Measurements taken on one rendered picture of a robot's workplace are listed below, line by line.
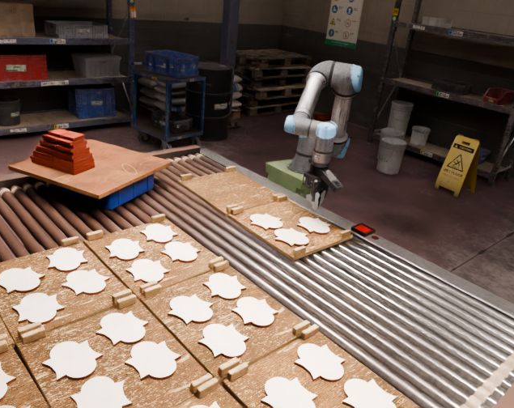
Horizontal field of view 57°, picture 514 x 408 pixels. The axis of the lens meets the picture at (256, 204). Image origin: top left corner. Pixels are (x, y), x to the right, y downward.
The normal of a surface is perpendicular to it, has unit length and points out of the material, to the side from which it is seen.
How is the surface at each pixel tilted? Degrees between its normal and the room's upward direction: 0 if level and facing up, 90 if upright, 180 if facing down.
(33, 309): 0
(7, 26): 86
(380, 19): 90
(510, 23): 90
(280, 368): 0
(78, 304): 0
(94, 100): 90
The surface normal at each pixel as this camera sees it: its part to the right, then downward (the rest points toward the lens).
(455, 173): -0.76, -0.02
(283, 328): 0.10, -0.90
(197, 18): 0.65, 0.38
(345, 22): -0.75, 0.21
